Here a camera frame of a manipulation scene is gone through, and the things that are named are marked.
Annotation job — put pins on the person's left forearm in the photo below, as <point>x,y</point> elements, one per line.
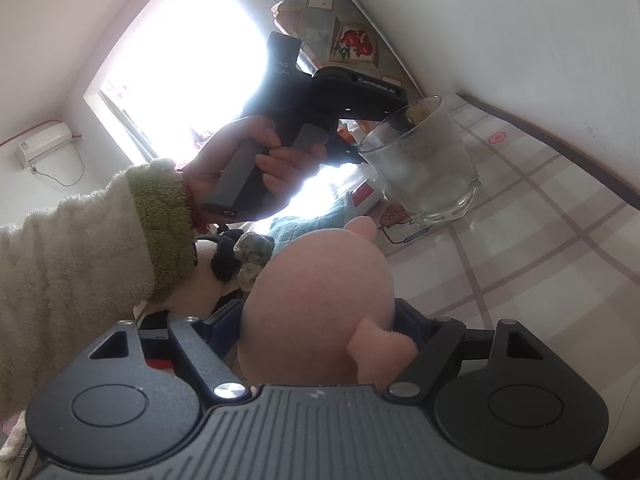
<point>75,270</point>

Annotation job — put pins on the white air conditioner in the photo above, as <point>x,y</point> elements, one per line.
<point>42,142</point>

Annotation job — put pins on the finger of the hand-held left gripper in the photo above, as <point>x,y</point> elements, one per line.
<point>345,154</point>

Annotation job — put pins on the person's left hand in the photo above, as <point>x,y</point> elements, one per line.
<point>220,160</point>

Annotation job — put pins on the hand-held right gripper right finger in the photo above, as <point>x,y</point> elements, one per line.
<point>412,322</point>

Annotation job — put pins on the light blue towel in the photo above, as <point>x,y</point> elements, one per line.
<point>310,225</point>

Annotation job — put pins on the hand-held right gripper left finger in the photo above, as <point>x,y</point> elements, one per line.
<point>227,325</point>

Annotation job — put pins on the plush doll with red dress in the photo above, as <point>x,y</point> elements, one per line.
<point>200,280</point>

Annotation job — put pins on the grey green scrunchie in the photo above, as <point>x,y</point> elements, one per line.
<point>252,255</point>

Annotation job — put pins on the checked tablecloth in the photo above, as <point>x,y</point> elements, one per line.
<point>525,260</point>

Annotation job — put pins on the clear glass mug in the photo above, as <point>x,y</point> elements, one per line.
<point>425,170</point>

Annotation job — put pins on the white printed cup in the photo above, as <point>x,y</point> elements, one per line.
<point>365,195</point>

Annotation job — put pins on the pink round plush toy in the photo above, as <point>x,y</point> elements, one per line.
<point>320,300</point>

